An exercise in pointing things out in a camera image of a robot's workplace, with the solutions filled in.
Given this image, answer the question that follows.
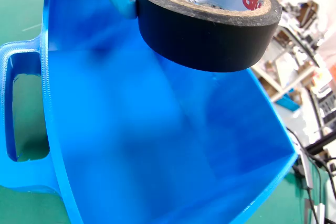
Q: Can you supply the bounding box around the black electrical tape roll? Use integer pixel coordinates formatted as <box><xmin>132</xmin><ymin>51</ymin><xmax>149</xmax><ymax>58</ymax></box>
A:
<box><xmin>135</xmin><ymin>0</ymin><xmax>283</xmax><ymax>73</ymax></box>

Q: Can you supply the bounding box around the small blue storage bin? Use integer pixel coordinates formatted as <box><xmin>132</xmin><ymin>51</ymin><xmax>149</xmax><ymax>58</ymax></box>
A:
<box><xmin>275</xmin><ymin>94</ymin><xmax>301</xmax><ymax>112</ymax></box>

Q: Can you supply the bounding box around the blue plastic box with handle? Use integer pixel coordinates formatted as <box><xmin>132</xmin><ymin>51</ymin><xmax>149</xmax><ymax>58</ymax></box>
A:
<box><xmin>0</xmin><ymin>0</ymin><xmax>299</xmax><ymax>224</ymax></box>

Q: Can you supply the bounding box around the white cable with plug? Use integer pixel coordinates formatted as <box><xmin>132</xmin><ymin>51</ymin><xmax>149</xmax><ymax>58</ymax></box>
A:
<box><xmin>298</xmin><ymin>149</ymin><xmax>326</xmax><ymax>224</ymax></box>

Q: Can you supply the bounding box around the black cable with connector block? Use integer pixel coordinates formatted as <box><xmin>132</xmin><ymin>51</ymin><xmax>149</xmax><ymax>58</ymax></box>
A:
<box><xmin>287</xmin><ymin>128</ymin><xmax>336</xmax><ymax>224</ymax></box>

